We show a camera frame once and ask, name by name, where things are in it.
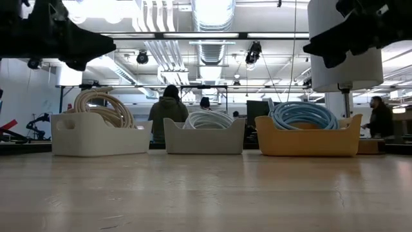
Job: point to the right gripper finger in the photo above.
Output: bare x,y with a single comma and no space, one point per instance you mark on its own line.
331,40
331,51

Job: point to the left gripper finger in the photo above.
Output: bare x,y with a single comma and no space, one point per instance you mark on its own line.
93,38
93,52

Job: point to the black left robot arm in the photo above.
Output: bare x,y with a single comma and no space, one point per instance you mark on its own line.
8,29

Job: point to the black background robot arm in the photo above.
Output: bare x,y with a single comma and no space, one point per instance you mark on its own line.
38,124

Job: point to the person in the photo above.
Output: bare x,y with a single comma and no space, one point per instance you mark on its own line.
169,119
381,119
236,114
205,103

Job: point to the white plastic bin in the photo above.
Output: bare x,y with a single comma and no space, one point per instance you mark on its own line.
96,141

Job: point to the red background object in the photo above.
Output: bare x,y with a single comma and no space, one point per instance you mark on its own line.
9,124

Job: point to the yellow-orange plastic bin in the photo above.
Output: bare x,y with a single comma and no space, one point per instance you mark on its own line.
305,141

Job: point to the black computer monitor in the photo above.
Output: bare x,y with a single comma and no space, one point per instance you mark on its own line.
256,112

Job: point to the grey plastic bin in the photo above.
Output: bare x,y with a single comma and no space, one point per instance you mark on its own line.
202,141

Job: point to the black hanging camera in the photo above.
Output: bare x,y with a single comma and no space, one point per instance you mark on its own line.
253,53
33,64
142,57

